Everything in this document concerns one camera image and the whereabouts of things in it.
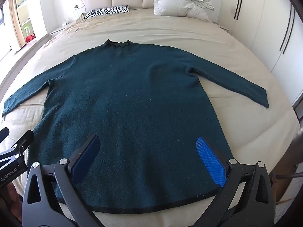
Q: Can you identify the dark teal knit sweater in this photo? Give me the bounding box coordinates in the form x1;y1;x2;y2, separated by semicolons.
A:
2;39;270;214

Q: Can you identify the folded white duvet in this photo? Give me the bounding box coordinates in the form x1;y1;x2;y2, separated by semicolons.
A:
152;0;215;22

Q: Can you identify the white nightstand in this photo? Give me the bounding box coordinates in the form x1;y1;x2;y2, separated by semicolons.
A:
50;22;71;38

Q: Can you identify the green plastic item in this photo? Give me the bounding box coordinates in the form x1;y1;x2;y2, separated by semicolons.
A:
22;20;32;37

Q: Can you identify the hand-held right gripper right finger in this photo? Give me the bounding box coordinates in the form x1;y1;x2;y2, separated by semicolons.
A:
192;136;277;227

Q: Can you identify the bed with beige sheet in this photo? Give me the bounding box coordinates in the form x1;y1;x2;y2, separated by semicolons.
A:
0;7;301;227

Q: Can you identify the white wall shelf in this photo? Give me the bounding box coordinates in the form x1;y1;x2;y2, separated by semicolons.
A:
15;0;36;45

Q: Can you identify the zebra print pillow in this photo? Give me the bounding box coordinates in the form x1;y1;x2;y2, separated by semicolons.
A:
83;5;130;19

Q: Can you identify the white wardrobe with black handles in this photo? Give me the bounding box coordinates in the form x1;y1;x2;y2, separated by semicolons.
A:
213;0;303;107

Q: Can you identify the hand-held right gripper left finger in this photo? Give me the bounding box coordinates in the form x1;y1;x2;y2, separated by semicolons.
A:
21;135;105;227

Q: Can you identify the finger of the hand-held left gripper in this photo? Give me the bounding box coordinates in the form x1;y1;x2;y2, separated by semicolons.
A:
0;127;10;145
11;130;35;157

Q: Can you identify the tan curtain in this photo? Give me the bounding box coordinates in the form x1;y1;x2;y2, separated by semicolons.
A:
8;0;26;50

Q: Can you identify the dark framed window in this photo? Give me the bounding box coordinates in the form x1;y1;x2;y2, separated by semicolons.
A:
0;2;12;52

